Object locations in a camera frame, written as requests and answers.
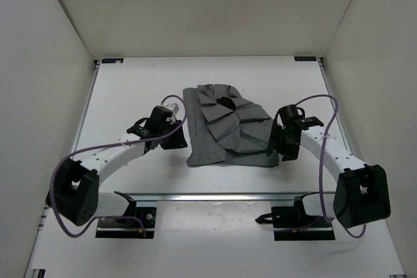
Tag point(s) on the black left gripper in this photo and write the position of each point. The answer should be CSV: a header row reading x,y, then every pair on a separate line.
x,y
178,141

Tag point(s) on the grey pleated skirt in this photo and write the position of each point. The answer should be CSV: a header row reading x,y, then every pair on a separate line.
x,y
227,129

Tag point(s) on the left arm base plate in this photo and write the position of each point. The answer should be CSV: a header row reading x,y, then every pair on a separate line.
x,y
142,226

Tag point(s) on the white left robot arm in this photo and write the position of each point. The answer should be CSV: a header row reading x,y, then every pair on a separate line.
x,y
76,194

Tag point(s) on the blue label sticker right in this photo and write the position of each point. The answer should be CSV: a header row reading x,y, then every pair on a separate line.
x,y
305,58

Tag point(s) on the blue label sticker left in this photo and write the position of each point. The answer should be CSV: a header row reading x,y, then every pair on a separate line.
x,y
112,60

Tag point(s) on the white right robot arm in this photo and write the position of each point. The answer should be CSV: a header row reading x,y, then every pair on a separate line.
x,y
361,194

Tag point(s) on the aluminium table front rail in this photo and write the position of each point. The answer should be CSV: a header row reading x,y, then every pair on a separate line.
x,y
213,197

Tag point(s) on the blue label sticker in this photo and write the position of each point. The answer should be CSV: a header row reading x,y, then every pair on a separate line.
x,y
305,58
112,60

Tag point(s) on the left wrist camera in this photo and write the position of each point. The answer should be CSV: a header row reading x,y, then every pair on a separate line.
x,y
174,108

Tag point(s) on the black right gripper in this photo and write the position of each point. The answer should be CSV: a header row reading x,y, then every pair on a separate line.
x,y
288,153

